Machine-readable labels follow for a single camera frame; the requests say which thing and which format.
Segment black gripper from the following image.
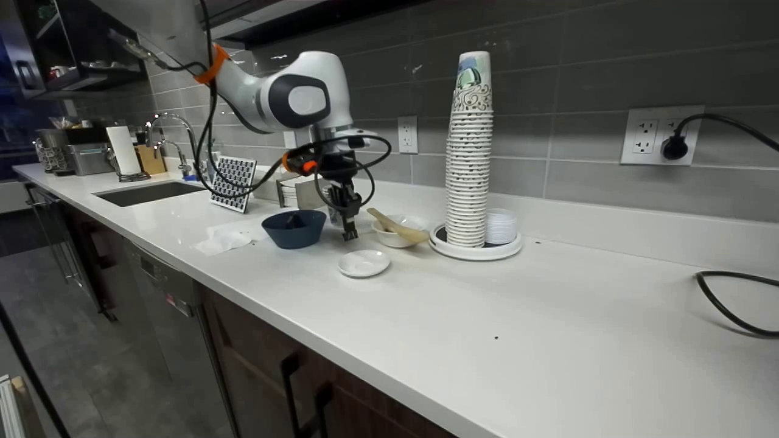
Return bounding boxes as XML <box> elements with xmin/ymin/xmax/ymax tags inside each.
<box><xmin>312</xmin><ymin>132</ymin><xmax>371</xmax><ymax>240</ymax></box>

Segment small white plate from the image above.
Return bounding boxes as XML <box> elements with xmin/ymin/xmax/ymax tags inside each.
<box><xmin>335</xmin><ymin>246</ymin><xmax>394</xmax><ymax>281</ymax></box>

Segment white bowl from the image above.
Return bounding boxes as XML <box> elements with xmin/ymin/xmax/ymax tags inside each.
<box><xmin>373</xmin><ymin>213</ymin><xmax>430</xmax><ymax>250</ymax></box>

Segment blue bowl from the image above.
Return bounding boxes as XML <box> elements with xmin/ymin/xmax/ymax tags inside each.
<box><xmin>261</xmin><ymin>208</ymin><xmax>329</xmax><ymax>250</ymax></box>

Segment patterned square trivet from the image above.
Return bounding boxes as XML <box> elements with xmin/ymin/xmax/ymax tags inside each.
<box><xmin>209</xmin><ymin>152</ymin><xmax>259</xmax><ymax>216</ymax></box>

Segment white round tray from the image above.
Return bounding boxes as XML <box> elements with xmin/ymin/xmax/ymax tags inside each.
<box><xmin>425</xmin><ymin>220</ymin><xmax>526</xmax><ymax>263</ymax></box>

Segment tall stack of paper cups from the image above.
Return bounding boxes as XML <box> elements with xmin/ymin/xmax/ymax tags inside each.
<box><xmin>443</xmin><ymin>48</ymin><xmax>496</xmax><ymax>250</ymax></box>

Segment short white cup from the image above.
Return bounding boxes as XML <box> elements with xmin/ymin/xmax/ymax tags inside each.
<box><xmin>484</xmin><ymin>211</ymin><xmax>520</xmax><ymax>247</ymax></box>

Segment brown wooden cabinet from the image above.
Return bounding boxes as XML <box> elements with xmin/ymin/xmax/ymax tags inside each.
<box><xmin>202</xmin><ymin>290</ymin><xmax>458</xmax><ymax>438</ymax></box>

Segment chrome faucet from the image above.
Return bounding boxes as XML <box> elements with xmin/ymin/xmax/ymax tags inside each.
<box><xmin>144</xmin><ymin>110</ymin><xmax>204</xmax><ymax>183</ymax></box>

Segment steel sink basin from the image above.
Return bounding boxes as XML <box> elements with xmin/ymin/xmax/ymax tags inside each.
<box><xmin>92</xmin><ymin>179</ymin><xmax>209</xmax><ymax>208</ymax></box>

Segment silver dishwasher front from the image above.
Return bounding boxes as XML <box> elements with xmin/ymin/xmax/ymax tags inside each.
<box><xmin>111</xmin><ymin>240</ymin><xmax>239</xmax><ymax>438</ymax></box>

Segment white upright board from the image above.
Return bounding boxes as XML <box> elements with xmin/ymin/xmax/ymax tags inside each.
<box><xmin>102</xmin><ymin>122</ymin><xmax>146</xmax><ymax>183</ymax></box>

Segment silver countertop appliance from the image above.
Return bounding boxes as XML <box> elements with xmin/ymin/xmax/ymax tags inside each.
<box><xmin>32</xmin><ymin>119</ymin><xmax>116</xmax><ymax>177</ymax></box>

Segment white striped object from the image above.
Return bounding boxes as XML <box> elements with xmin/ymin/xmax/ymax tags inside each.
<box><xmin>0</xmin><ymin>371</ymin><xmax>24</xmax><ymax>438</ymax></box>

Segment black cabinet handle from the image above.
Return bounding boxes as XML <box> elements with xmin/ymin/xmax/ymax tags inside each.
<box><xmin>278</xmin><ymin>353</ymin><xmax>305</xmax><ymax>438</ymax></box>

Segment black robot cable orange tape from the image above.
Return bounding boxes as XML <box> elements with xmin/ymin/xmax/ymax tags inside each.
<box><xmin>191</xmin><ymin>0</ymin><xmax>397</xmax><ymax>213</ymax></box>

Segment white wall outlet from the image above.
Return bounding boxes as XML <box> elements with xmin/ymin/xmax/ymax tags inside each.
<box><xmin>619</xmin><ymin>105</ymin><xmax>705</xmax><ymax>171</ymax></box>

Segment dark wall shelf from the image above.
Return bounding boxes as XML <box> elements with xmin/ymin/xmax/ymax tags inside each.
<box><xmin>15</xmin><ymin>0</ymin><xmax>149</xmax><ymax>105</ymax></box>

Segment black plug with cable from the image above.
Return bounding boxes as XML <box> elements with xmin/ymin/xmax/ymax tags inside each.
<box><xmin>658</xmin><ymin>110</ymin><xmax>779</xmax><ymax>162</ymax></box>

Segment black cable loop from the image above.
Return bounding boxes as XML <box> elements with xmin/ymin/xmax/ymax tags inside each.
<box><xmin>693</xmin><ymin>267</ymin><xmax>779</xmax><ymax>341</ymax></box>

